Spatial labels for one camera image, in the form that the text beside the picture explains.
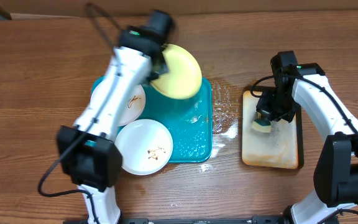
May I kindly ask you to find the green yellow sponge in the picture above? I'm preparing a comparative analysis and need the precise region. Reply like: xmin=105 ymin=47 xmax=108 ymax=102
xmin=251 ymin=118 xmax=272 ymax=133

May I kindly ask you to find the yellow-green plate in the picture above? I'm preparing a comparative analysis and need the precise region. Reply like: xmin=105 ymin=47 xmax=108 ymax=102
xmin=151 ymin=44 xmax=203 ymax=100

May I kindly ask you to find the white plate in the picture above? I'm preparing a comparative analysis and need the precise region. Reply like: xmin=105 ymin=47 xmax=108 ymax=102
xmin=115 ymin=119 xmax=173 ymax=175
xmin=90 ymin=80 xmax=146 ymax=126

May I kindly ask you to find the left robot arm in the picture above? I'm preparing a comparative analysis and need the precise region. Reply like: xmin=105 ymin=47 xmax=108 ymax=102
xmin=56 ymin=25 xmax=171 ymax=223

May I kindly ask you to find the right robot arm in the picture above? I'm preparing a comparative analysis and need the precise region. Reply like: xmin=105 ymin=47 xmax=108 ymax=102
xmin=252 ymin=63 xmax=358 ymax=223

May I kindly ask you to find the black tray with soapy water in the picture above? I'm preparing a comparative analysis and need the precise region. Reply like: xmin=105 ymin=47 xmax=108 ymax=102
xmin=241 ymin=85 xmax=304 ymax=169

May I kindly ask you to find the teal plastic tray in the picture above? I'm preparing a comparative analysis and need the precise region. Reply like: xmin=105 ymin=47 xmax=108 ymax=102
xmin=90 ymin=76 xmax=214 ymax=164

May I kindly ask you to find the white plate front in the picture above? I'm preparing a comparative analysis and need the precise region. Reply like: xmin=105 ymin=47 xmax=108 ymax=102
xmin=115 ymin=119 xmax=173 ymax=175

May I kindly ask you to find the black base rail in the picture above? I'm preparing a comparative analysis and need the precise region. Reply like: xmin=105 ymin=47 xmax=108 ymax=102
xmin=63 ymin=215 xmax=287 ymax=224

